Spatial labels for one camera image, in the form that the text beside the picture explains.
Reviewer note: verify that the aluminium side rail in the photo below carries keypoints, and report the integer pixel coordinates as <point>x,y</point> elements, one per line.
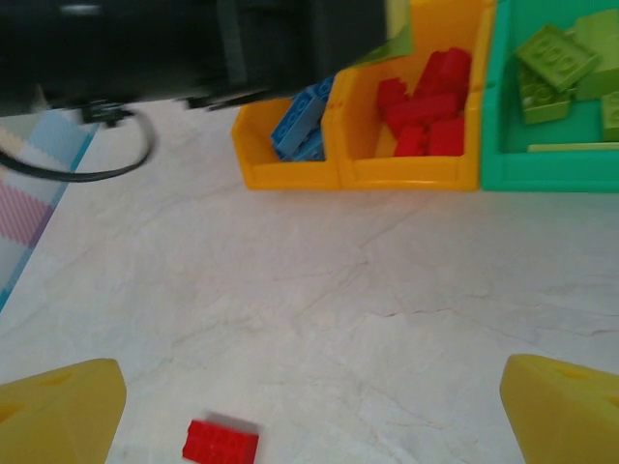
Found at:
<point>41,224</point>

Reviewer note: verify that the yellow plastic bin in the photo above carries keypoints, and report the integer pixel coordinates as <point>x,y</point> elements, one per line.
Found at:
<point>290,176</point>
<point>401,176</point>

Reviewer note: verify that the long green lego brick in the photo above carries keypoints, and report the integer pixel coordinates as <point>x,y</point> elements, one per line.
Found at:
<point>389,50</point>

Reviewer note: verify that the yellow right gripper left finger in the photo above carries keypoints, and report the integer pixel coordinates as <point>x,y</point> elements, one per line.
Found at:
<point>53,420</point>

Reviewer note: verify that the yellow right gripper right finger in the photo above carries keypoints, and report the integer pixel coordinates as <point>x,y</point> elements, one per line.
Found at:
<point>566,420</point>

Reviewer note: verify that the long blue lego brick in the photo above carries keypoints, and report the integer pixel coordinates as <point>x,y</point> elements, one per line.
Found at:
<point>302,113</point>
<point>309,147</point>

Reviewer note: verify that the long red lego brick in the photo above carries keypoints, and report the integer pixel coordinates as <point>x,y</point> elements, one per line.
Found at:
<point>220,442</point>

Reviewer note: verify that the green plastic bin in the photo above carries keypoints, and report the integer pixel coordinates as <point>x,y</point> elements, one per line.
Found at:
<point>546,171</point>

